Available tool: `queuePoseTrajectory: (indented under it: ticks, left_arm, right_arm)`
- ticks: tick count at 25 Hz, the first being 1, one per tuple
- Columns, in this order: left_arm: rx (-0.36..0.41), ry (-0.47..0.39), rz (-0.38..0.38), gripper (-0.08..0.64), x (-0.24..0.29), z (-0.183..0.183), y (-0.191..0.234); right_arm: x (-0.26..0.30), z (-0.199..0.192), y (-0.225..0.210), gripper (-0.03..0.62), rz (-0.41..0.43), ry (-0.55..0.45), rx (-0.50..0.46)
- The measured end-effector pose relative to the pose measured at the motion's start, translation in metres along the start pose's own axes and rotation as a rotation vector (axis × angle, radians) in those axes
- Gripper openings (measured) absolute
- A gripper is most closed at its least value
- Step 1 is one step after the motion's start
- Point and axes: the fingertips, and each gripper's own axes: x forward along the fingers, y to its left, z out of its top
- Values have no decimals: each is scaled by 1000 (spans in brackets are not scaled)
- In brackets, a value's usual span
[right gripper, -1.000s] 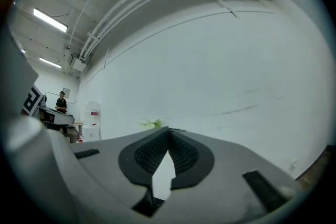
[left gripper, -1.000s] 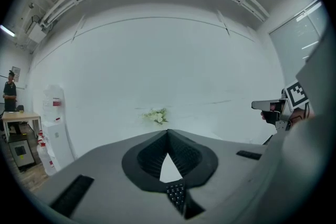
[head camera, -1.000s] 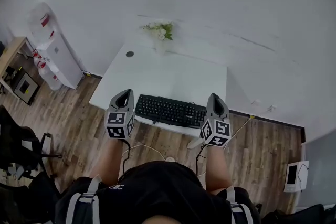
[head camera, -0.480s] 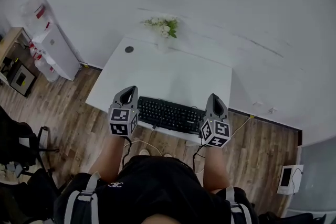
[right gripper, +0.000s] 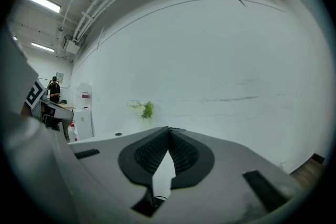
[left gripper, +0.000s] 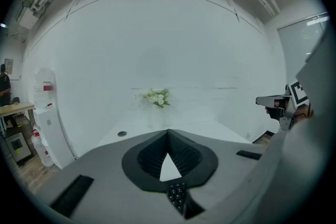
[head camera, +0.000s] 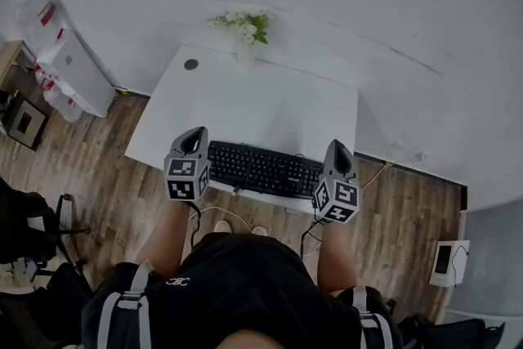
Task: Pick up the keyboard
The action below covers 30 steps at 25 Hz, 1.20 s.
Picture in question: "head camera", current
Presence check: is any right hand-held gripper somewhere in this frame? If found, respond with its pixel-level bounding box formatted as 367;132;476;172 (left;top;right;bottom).
312;139;361;224

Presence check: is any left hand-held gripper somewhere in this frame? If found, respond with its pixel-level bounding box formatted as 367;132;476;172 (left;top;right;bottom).
163;127;212;202

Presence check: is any black USB cable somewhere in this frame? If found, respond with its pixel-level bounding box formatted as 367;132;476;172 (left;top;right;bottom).
231;141;253;198

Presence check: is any black keyboard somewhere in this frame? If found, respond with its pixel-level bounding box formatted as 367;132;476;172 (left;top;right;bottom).
207;140;326;200

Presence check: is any person's left forearm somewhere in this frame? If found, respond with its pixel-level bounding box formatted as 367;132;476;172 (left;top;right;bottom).
136;198;198;279

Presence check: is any person's right forearm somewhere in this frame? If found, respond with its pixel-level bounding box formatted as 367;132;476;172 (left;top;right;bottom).
316;218;359;298

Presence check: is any white vase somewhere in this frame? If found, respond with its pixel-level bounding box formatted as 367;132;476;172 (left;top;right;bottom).
235;40;257;67

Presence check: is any white box cabinet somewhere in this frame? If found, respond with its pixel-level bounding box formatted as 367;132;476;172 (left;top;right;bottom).
35;30;118;119

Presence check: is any white flower bouquet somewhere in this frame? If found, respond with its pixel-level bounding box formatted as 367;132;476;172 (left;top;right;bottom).
208;7;271;46

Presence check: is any small clear plastic bag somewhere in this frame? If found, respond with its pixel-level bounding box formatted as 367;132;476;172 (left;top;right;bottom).
34;67;85;123

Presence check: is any white box device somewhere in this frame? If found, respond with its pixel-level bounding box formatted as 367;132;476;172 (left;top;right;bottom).
428;239;472;288

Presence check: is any person's black shirt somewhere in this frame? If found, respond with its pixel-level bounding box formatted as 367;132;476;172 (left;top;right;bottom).
81;232;405;349

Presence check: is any black framed box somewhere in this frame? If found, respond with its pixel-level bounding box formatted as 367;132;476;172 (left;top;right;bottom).
1;96;49;151

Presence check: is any black office chair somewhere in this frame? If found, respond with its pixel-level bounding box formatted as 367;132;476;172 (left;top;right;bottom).
0;175;93;287

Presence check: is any black padded chair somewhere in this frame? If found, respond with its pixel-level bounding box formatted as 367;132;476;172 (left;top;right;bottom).
398;312;507;349

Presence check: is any black bag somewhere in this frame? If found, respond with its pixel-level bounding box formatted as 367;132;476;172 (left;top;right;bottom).
0;261;97;349

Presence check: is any white cable with yellow tag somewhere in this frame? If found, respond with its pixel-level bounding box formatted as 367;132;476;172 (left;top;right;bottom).
361;162;394;193

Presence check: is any white floor cable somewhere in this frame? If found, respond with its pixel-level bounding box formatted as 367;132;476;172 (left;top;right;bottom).
188;206;257;236

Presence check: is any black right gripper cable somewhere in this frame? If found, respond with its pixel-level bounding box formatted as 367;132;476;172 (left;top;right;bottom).
300;216;328;261

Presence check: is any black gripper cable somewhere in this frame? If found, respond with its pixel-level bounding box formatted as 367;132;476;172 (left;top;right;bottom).
300;216;328;261
186;199;203;253

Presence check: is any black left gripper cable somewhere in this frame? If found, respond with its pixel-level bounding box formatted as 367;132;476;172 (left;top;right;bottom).
186;199;203;253

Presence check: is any thin black device cable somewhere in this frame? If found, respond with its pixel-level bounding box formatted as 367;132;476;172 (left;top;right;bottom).
451;244;471;289

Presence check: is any grey right shoulder strap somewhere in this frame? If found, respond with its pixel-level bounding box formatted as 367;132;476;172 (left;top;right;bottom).
351;284;394;349

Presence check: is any grey shoulder strap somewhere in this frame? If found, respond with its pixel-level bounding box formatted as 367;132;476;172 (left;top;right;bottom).
351;284;394;349
96;259;154;349

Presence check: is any grey left shoulder strap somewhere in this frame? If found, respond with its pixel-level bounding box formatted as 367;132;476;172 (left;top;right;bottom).
96;259;154;349

